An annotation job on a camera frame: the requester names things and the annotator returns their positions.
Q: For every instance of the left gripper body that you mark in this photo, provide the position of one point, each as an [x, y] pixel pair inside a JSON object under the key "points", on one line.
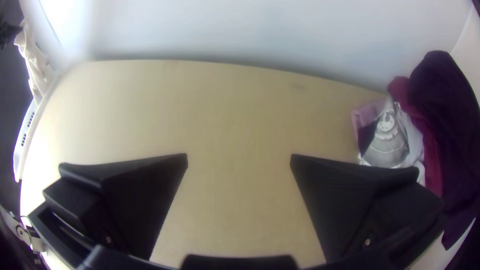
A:
{"points": [[8, 34]]}

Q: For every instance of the white laundry basket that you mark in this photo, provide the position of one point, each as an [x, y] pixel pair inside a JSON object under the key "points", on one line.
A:
{"points": [[22, 150]]}

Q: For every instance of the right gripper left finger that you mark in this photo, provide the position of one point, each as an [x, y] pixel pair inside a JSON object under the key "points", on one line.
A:
{"points": [[135, 202]]}

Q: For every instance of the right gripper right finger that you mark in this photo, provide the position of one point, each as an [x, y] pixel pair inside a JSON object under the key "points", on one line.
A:
{"points": [[345, 210]]}

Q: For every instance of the heap of clothes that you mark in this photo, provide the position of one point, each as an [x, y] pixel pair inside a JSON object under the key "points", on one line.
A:
{"points": [[438, 112]]}

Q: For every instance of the cream garment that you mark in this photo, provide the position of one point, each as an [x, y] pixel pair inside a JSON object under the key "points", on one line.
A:
{"points": [[35, 71]]}

